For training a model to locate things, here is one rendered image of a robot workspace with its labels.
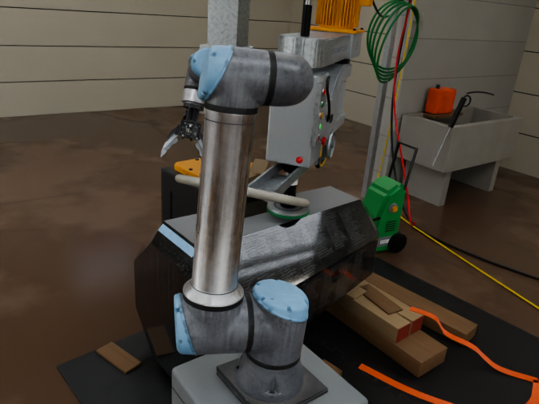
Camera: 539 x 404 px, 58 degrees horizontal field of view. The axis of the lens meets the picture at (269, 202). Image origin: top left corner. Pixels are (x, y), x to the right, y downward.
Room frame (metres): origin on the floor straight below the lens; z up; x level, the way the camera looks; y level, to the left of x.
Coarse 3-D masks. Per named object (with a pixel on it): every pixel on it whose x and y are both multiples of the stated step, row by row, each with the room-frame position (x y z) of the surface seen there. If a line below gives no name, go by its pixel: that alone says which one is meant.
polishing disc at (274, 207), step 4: (268, 204) 2.26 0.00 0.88; (272, 204) 2.26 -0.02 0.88; (276, 204) 2.27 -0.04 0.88; (272, 208) 2.21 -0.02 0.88; (276, 208) 2.22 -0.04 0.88; (280, 208) 2.22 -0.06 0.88; (284, 208) 2.22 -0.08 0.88; (288, 208) 2.23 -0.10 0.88; (292, 208) 2.23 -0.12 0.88; (296, 208) 2.24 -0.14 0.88; (300, 208) 2.24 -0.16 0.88; (304, 208) 2.24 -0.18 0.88; (308, 208) 2.25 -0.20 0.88; (276, 212) 2.18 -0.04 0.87; (280, 212) 2.17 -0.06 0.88; (284, 212) 2.17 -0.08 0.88; (288, 212) 2.18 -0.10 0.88; (292, 212) 2.18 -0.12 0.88; (296, 212) 2.19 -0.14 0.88; (300, 212) 2.19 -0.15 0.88; (304, 212) 2.20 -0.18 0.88
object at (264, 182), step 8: (320, 160) 2.43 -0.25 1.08; (272, 168) 2.13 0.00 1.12; (280, 168) 2.25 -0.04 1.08; (296, 168) 2.15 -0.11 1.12; (304, 168) 2.26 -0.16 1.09; (264, 176) 2.03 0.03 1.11; (272, 176) 2.13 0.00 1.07; (280, 176) 2.14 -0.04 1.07; (288, 176) 2.02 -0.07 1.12; (296, 176) 2.12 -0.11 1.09; (248, 184) 1.86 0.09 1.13; (256, 184) 1.93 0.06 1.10; (264, 184) 2.01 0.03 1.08; (272, 184) 2.02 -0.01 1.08; (280, 184) 1.90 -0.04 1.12; (288, 184) 2.00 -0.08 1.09; (280, 192) 1.89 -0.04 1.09
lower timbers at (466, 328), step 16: (384, 288) 2.84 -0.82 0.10; (400, 288) 2.85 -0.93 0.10; (336, 304) 2.59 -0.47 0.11; (416, 304) 2.67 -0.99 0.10; (432, 304) 2.69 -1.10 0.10; (352, 320) 2.47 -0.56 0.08; (432, 320) 2.54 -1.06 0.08; (448, 320) 2.52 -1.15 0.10; (464, 320) 2.54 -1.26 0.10; (368, 336) 2.37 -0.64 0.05; (416, 336) 2.32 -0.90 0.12; (464, 336) 2.39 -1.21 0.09; (384, 352) 2.27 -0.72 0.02; (400, 352) 2.19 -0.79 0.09; (416, 352) 2.17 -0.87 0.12; (432, 352) 2.18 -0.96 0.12; (416, 368) 2.10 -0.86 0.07; (432, 368) 2.17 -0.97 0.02
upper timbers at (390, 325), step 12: (348, 300) 2.51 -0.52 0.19; (360, 300) 2.49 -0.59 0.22; (396, 300) 2.52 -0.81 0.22; (360, 312) 2.43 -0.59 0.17; (372, 312) 2.37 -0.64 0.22; (384, 312) 2.38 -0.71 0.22; (408, 312) 2.40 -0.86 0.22; (372, 324) 2.36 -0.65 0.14; (384, 324) 2.30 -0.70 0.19; (396, 324) 2.27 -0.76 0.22; (408, 324) 2.29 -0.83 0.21; (420, 324) 2.38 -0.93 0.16; (384, 336) 2.29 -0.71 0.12; (396, 336) 2.23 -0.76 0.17
